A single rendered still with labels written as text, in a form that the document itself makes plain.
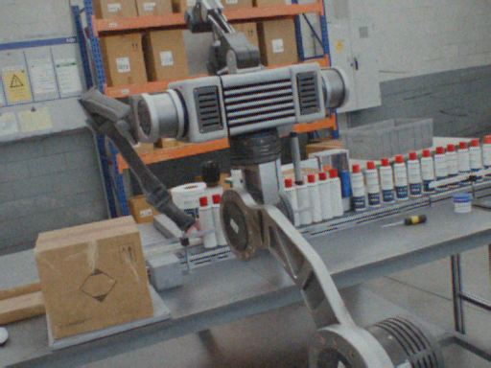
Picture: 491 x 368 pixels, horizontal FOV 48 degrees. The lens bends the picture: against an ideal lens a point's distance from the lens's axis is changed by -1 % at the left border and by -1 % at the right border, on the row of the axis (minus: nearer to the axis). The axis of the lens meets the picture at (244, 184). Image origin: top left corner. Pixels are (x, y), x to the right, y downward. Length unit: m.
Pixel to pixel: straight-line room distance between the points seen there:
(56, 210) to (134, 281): 4.79
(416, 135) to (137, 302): 3.06
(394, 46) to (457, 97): 1.53
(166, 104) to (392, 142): 3.01
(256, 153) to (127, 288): 0.58
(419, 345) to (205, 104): 0.72
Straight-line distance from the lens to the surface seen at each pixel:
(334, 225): 2.36
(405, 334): 1.20
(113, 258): 1.67
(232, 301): 1.79
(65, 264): 1.67
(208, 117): 1.35
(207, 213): 2.16
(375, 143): 4.09
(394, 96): 8.57
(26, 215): 6.42
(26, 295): 2.26
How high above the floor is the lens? 1.51
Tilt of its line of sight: 11 degrees down
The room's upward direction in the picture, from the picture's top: 8 degrees counter-clockwise
